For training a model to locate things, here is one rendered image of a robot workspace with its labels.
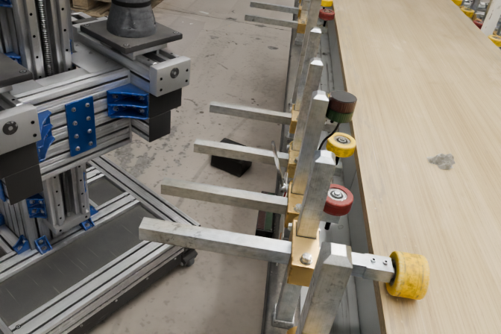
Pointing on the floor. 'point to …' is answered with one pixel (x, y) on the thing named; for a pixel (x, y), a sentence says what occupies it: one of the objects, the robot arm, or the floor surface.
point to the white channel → (493, 14)
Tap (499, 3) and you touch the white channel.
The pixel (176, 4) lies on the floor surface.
